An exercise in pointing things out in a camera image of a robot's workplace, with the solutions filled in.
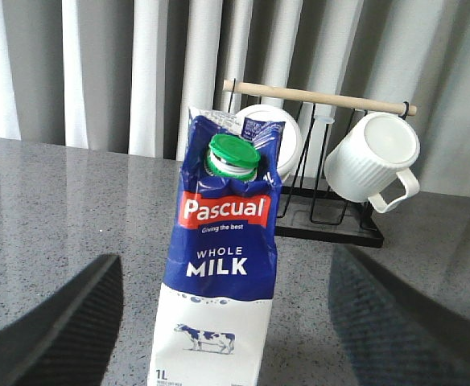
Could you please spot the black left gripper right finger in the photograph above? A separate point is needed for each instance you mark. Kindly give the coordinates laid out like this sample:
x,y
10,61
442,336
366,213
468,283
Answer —
x,y
392,333

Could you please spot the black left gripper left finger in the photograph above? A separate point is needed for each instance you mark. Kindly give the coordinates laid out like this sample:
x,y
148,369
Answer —
x,y
69,338

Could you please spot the Pascual whole milk carton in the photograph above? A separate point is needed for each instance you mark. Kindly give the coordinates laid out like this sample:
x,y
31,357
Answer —
x,y
217,291

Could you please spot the white ribbed mug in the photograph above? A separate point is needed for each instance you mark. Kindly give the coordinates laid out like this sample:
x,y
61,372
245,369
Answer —
x,y
372,162

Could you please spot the grey white curtain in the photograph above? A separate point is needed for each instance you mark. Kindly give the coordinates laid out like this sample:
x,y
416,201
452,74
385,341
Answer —
x,y
120,75

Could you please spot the black wire mug rack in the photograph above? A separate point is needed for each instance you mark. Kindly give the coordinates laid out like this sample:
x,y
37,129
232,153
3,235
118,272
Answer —
x,y
309,208

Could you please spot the white round mug dark handle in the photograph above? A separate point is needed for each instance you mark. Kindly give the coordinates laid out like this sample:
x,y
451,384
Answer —
x,y
292,141

